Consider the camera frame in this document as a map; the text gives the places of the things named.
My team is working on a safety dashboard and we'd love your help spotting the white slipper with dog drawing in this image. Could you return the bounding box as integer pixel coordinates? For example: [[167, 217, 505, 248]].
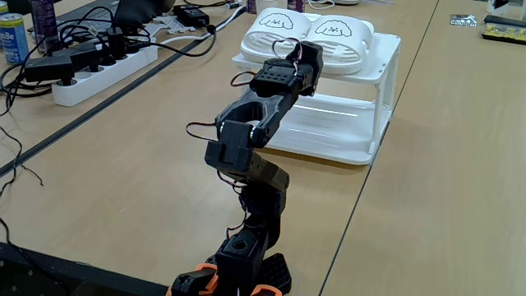
[[240, 7, 312, 63], [306, 14, 376, 76]]

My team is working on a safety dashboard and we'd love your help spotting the white plastic shoe rack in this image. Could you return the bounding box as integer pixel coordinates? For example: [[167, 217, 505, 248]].
[[232, 32, 402, 166]]

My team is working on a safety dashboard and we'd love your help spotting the black power adapter brick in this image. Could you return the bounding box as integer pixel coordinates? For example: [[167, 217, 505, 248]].
[[172, 3, 210, 28]]

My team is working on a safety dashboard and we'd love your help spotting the silver foil wrapper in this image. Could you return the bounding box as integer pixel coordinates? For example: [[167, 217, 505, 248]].
[[449, 13, 479, 28]]

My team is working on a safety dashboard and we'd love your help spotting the black and yellow box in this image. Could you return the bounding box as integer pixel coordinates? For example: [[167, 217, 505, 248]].
[[481, 15, 526, 45]]

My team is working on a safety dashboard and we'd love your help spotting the black power plug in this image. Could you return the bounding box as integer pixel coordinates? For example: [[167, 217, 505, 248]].
[[105, 26, 127, 62]]

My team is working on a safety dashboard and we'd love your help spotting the white box with black print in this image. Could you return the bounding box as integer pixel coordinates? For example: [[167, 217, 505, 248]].
[[487, 0, 526, 17]]

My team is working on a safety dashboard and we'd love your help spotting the white power strip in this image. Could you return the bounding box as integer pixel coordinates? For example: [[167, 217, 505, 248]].
[[51, 44, 159, 108]]

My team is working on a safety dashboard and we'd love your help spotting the black plug adapter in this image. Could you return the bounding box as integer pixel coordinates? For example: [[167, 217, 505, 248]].
[[23, 55, 76, 86], [61, 40, 100, 74]]

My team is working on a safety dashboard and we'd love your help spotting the black flat electronic device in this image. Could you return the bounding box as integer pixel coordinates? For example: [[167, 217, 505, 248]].
[[57, 0, 122, 26]]

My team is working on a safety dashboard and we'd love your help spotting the tall dark purple can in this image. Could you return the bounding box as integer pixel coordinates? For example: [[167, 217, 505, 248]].
[[30, 0, 59, 55]]

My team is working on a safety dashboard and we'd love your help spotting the blue drink can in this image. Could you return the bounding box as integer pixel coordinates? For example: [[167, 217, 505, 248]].
[[0, 12, 30, 65]]

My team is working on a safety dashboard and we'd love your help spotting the thin white coiled cable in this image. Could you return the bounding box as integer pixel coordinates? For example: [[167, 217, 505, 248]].
[[307, 0, 336, 11]]

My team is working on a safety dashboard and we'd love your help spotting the black cable with ferrite bead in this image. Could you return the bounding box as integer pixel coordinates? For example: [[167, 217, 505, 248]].
[[122, 22, 218, 58]]

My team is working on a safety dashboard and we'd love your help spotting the thick white power cable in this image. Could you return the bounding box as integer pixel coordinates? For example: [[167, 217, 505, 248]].
[[158, 3, 247, 46]]

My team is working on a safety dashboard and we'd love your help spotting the white printed bracket piece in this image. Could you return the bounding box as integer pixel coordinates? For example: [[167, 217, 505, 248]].
[[154, 15, 197, 35], [137, 22, 161, 41]]

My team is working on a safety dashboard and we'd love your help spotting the thin black loose wire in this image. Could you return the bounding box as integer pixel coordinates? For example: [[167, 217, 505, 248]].
[[0, 125, 45, 198]]

